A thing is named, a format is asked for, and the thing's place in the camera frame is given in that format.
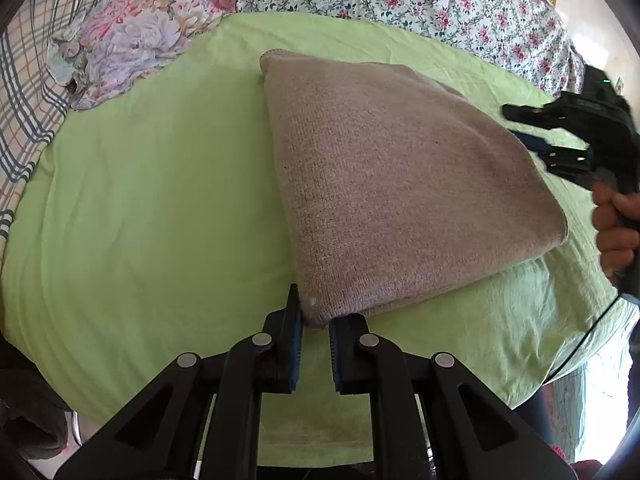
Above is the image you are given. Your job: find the rose print quilt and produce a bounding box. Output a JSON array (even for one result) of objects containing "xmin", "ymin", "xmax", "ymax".
[{"xmin": 180, "ymin": 0, "xmax": 586, "ymax": 101}]

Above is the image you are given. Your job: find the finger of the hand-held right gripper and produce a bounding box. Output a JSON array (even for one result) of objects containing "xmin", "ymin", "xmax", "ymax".
[
  {"xmin": 502, "ymin": 102, "xmax": 568, "ymax": 129},
  {"xmin": 510, "ymin": 130, "xmax": 594, "ymax": 189}
]

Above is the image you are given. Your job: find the beige knitted sweater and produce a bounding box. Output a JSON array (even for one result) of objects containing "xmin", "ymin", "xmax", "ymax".
[{"xmin": 259, "ymin": 49, "xmax": 569, "ymax": 330}]

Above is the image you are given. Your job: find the pastel floral cloth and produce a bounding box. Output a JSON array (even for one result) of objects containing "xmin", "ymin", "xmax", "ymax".
[{"xmin": 47, "ymin": 0, "xmax": 236, "ymax": 111}]

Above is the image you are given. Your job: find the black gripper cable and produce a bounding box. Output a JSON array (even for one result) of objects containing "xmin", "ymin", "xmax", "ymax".
[{"xmin": 544, "ymin": 289, "xmax": 627, "ymax": 387}]

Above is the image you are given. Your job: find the light green sheet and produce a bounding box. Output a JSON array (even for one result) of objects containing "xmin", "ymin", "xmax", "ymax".
[{"xmin": 0, "ymin": 12, "xmax": 638, "ymax": 466}]

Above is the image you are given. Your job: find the plaid bedsheet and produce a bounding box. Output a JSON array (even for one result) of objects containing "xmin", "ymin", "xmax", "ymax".
[{"xmin": 0, "ymin": 0, "xmax": 166, "ymax": 261}]

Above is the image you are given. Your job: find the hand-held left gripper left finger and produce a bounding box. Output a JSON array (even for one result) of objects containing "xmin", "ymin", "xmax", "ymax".
[{"xmin": 52, "ymin": 284, "xmax": 304, "ymax": 480}]

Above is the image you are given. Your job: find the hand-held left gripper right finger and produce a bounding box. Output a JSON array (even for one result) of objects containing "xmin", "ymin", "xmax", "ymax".
[{"xmin": 327, "ymin": 312, "xmax": 576, "ymax": 480}]

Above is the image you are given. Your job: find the person's right hand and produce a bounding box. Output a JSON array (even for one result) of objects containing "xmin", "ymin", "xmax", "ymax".
[{"xmin": 592, "ymin": 181, "xmax": 640, "ymax": 282}]

